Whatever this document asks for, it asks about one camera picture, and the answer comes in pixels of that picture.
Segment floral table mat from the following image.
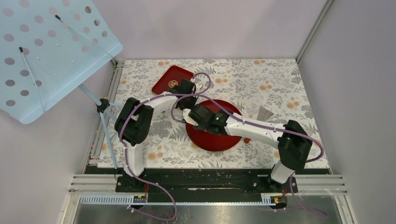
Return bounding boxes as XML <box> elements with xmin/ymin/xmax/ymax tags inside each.
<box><xmin>114</xmin><ymin>59</ymin><xmax>320</xmax><ymax>168</ymax></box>

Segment rectangular red tray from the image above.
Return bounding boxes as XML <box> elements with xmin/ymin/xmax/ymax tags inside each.
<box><xmin>151</xmin><ymin>65</ymin><xmax>194</xmax><ymax>95</ymax></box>

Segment metal scraper wooden handle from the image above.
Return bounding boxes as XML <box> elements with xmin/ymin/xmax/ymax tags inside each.
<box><xmin>256</xmin><ymin>106</ymin><xmax>274</xmax><ymax>122</ymax></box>

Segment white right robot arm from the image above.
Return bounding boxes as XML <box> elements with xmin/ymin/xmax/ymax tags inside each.
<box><xmin>183</xmin><ymin>105</ymin><xmax>312</xmax><ymax>192</ymax></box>

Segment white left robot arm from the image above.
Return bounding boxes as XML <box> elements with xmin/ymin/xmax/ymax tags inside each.
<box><xmin>114</xmin><ymin>79</ymin><xmax>202</xmax><ymax>192</ymax></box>

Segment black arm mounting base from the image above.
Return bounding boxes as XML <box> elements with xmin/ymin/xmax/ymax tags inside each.
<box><xmin>115</xmin><ymin>168</ymin><xmax>298</xmax><ymax>194</ymax></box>

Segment round red tray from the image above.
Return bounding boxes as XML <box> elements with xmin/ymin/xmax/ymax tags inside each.
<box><xmin>185</xmin><ymin>99</ymin><xmax>242</xmax><ymax>152</ymax></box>

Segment light blue music stand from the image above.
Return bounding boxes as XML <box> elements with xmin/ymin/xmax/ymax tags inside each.
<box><xmin>0</xmin><ymin>0</ymin><xmax>124</xmax><ymax>170</ymax></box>

